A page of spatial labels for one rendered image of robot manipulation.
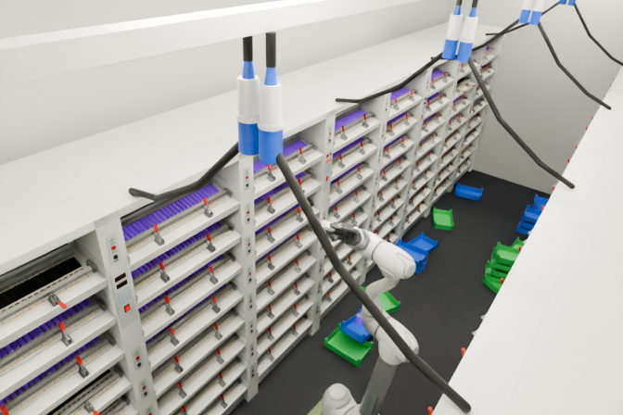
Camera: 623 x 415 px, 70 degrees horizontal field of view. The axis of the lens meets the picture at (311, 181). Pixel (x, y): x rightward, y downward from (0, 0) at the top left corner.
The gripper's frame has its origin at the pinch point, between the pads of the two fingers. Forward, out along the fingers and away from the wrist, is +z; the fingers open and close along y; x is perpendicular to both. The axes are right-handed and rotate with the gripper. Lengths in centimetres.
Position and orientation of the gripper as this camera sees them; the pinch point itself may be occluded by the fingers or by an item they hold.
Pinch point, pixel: (327, 226)
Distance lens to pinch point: 170.7
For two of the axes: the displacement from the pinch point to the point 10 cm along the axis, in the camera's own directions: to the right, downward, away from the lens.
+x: 1.9, 8.6, -4.7
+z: -5.4, -3.1, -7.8
